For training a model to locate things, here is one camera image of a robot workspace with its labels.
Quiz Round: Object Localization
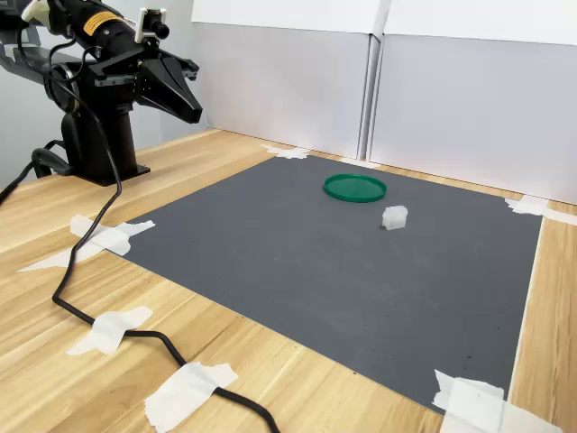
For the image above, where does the small white camera box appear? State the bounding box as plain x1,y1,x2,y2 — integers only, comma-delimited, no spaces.
134,7,171,46

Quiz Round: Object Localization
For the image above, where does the thick black camera cable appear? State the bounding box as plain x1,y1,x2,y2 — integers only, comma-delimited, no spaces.
44,35,281,433

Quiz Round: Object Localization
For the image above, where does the long white tape strip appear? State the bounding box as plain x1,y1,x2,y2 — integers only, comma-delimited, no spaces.
507,215,545,402

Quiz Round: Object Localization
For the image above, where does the thick black base cable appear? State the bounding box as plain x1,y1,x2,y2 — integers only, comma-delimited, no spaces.
0,138,73,205

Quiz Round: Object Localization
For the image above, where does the small white plastic terminal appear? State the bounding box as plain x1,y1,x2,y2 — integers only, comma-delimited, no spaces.
381,205,409,231

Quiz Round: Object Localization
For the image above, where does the dark grey mat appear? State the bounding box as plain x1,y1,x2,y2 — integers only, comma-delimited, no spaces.
120,152,545,414

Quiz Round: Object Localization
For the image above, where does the round green lid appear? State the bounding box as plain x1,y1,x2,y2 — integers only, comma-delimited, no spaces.
323,173,388,204

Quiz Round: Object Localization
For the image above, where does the white tape piece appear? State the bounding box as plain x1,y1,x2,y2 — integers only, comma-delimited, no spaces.
338,156,380,170
66,305,153,357
431,368,564,433
142,361,239,432
503,195,577,226
260,143,311,161
17,214,157,274

